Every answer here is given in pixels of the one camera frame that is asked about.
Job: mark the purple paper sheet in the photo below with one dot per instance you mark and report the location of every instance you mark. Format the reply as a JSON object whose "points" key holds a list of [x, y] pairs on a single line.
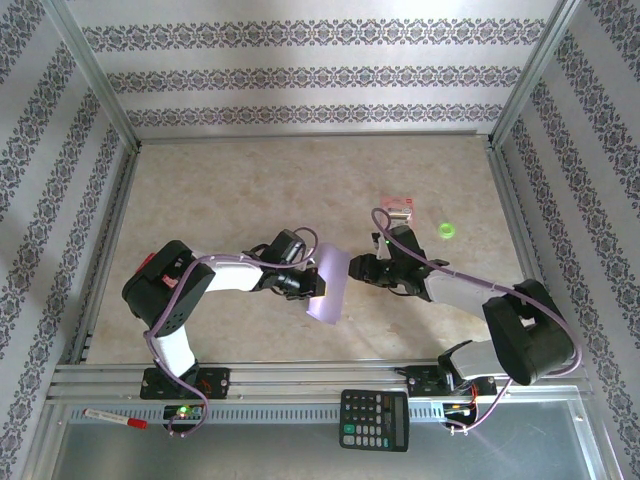
{"points": [[332, 290]]}

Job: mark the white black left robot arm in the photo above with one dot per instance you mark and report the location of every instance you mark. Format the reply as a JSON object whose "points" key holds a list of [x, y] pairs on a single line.
{"points": [[230, 275]]}

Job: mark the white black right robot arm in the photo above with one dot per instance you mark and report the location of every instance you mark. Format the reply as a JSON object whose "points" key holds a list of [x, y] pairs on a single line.
{"points": [[460, 295]]}

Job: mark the grey metal sheet panel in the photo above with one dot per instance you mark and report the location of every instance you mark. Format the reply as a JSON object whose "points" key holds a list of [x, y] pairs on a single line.
{"points": [[250, 455]]}

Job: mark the pink battery blister pack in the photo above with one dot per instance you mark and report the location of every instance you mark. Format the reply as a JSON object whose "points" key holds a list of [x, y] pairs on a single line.
{"points": [[400, 205]]}

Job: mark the green tape roll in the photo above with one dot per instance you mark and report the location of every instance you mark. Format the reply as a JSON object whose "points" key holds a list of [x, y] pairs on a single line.
{"points": [[442, 230]]}

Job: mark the black calculator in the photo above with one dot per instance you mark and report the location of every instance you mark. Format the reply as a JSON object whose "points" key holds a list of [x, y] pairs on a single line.
{"points": [[374, 420]]}

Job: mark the small red object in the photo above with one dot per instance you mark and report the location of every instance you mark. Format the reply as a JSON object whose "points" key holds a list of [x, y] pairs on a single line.
{"points": [[147, 261]]}

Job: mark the circuit board green light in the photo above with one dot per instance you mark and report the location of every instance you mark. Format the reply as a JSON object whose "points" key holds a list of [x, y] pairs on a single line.
{"points": [[182, 411]]}

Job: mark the white marker red cap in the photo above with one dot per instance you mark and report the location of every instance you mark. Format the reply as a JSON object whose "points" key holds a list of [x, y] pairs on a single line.
{"points": [[112, 417]]}

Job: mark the wide aluminium frame rail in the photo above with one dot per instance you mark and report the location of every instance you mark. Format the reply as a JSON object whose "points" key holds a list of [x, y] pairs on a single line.
{"points": [[310, 380]]}

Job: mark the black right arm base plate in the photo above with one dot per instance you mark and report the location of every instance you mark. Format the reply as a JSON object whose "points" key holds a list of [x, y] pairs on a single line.
{"points": [[420, 382]]}

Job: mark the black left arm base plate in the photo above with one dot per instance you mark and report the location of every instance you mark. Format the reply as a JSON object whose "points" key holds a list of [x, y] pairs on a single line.
{"points": [[220, 382]]}

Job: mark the aluminium frame post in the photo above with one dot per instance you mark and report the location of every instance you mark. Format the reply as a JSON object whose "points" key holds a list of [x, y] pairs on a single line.
{"points": [[93, 70], [537, 70]]}

